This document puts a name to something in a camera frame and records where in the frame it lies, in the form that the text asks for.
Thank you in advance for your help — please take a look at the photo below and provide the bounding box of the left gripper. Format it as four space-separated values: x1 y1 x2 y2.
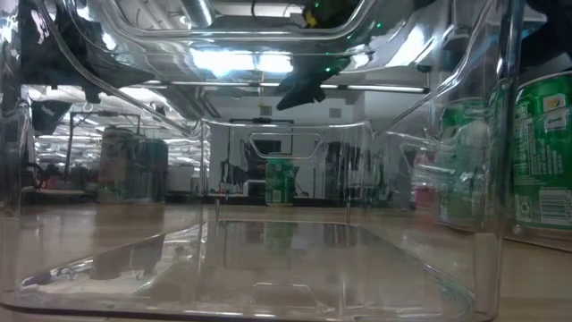
20 0 156 105

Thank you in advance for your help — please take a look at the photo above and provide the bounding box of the white Celsius can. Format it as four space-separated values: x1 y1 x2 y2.
97 126 135 203

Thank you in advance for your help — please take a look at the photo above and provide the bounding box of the silver ventilation duct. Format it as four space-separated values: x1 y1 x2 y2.
178 0 216 29

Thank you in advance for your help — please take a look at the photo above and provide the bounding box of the black metal stand frame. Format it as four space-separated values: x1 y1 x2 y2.
65 111 142 180

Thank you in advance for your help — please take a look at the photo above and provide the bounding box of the black Trossen softbox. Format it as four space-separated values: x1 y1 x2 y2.
30 99 73 137

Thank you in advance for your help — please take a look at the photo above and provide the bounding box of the long ceiling light strip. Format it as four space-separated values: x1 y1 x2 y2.
133 80 431 95

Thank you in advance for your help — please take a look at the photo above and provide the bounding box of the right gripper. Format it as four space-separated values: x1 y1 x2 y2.
275 56 352 111

